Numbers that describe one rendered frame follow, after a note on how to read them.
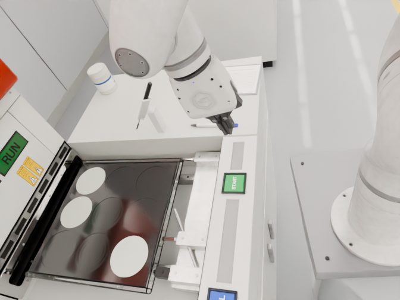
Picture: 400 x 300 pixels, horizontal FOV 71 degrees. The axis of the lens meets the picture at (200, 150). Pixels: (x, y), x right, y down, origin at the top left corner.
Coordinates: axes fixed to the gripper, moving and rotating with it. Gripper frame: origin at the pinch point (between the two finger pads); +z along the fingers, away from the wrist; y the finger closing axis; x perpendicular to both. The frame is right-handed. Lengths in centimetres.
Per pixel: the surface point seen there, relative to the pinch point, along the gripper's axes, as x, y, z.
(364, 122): 101, 35, 121
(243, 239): -18.3, -0.4, 15.7
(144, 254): -21.4, -25.8, 16.5
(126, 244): -19.4, -31.5, 15.3
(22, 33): 160, -210, -6
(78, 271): -27, -42, 13
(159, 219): -12.2, -24.3, 16.8
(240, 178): -3.7, -2.0, 15.0
